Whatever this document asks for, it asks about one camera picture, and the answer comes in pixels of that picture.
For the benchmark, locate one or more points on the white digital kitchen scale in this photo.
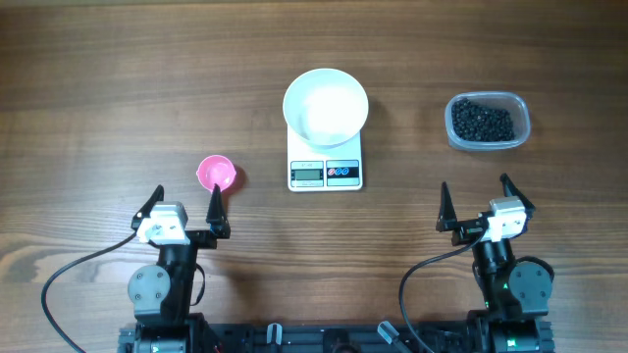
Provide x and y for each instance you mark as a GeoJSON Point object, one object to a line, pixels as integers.
{"type": "Point", "coordinates": [317, 169]}

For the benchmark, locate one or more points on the clear plastic food container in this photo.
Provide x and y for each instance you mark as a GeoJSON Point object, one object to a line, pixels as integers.
{"type": "Point", "coordinates": [508, 101]}

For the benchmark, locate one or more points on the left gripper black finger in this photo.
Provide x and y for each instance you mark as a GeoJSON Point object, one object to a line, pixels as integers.
{"type": "Point", "coordinates": [144, 211]}
{"type": "Point", "coordinates": [216, 216]}

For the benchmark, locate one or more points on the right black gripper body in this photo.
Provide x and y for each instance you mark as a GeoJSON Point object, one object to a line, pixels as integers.
{"type": "Point", "coordinates": [472, 228]}

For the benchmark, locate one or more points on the black beans pile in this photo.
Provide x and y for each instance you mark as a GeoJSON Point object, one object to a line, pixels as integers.
{"type": "Point", "coordinates": [480, 123]}

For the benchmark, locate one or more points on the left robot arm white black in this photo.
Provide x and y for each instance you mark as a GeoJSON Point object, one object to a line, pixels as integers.
{"type": "Point", "coordinates": [161, 294]}

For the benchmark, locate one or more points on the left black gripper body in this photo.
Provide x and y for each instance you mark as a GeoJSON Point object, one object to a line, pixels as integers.
{"type": "Point", "coordinates": [197, 235]}

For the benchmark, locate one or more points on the white round bowl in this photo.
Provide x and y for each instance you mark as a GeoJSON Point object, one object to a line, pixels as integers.
{"type": "Point", "coordinates": [325, 107]}

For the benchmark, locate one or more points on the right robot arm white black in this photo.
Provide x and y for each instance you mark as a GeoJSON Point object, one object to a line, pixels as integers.
{"type": "Point", "coordinates": [516, 291]}

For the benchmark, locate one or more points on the pink scoop with blue handle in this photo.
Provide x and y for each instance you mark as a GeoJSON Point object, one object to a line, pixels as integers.
{"type": "Point", "coordinates": [216, 170]}

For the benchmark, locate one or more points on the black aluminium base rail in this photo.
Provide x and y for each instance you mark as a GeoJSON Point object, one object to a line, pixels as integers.
{"type": "Point", "coordinates": [455, 336]}

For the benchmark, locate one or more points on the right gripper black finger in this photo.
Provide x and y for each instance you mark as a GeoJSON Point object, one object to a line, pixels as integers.
{"type": "Point", "coordinates": [447, 219]}
{"type": "Point", "coordinates": [509, 189]}

